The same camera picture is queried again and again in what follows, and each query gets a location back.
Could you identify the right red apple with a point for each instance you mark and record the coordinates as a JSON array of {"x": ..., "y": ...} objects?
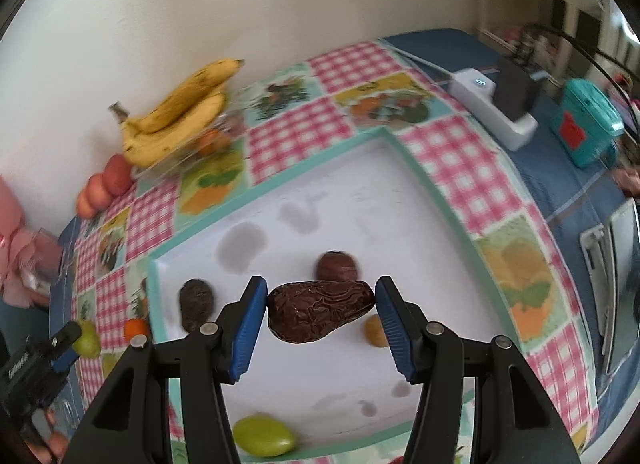
[{"x": 117, "y": 175}]

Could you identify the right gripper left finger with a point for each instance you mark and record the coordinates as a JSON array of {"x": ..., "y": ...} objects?
[{"x": 128, "y": 420}]

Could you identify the red apple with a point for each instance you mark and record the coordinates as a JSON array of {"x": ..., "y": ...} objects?
[
  {"x": 97, "y": 194},
  {"x": 117, "y": 175},
  {"x": 83, "y": 208}
]

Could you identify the silver laptop stand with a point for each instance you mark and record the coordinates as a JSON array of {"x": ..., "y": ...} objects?
[{"x": 611, "y": 253}]

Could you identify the green apple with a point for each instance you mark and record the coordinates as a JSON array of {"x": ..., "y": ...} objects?
[{"x": 88, "y": 344}]

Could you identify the pink wrapped flower bouquet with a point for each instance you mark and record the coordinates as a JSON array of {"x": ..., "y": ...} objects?
[{"x": 15, "y": 233}]

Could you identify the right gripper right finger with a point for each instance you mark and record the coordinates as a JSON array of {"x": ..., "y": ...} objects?
[{"x": 515, "y": 421}]

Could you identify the blue plaid tablecloth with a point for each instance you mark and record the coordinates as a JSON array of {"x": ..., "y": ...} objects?
[{"x": 536, "y": 189}]

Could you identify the left red apple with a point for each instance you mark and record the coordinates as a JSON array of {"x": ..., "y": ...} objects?
[{"x": 83, "y": 208}]

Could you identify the middle red apple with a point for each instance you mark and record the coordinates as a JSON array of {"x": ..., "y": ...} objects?
[{"x": 97, "y": 194}]

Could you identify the green mango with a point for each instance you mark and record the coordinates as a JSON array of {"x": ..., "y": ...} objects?
[{"x": 263, "y": 436}]

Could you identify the clear plastic fruit container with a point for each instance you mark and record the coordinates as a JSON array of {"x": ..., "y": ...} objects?
[{"x": 208, "y": 129}]

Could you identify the teal box red label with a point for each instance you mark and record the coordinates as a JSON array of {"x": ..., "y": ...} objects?
[{"x": 587, "y": 123}]

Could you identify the white power strip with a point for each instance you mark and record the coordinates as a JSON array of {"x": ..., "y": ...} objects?
[{"x": 474, "y": 91}]

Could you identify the white tray teal rim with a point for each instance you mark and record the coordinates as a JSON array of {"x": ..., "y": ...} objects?
[{"x": 359, "y": 210}]

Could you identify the small tan round fruit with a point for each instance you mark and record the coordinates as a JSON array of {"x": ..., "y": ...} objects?
[{"x": 373, "y": 332}]

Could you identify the person's left hand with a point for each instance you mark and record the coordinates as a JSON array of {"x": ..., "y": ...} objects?
[{"x": 46, "y": 443}]

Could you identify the dark wrinkled avocado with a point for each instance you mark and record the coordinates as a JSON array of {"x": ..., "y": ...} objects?
[{"x": 304, "y": 312}]

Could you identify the yellow banana bunch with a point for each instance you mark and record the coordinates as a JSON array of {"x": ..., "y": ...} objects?
[{"x": 185, "y": 113}]

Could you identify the black power adapter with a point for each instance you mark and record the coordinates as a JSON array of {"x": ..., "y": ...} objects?
[{"x": 517, "y": 87}]

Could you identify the glass vase pink filler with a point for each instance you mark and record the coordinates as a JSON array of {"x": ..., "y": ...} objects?
[{"x": 40, "y": 261}]

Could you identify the pink checkered fruit tablecloth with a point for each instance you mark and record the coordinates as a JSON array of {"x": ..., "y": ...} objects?
[{"x": 301, "y": 111}]

